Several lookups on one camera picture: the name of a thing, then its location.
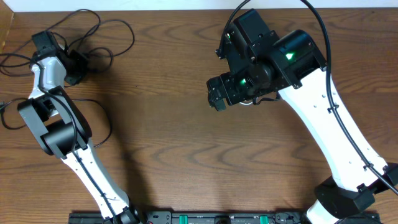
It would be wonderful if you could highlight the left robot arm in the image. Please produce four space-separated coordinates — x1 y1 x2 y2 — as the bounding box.
17 50 146 223

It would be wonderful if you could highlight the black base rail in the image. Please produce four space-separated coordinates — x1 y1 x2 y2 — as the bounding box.
68 208 382 224

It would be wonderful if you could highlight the short black USB cable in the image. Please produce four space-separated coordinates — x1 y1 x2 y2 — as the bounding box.
0 98 113 149

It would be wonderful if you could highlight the long thin black cable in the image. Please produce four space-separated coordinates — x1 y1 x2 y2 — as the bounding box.
0 8 136 77

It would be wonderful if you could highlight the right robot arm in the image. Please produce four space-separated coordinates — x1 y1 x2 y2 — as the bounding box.
207 29 397 223

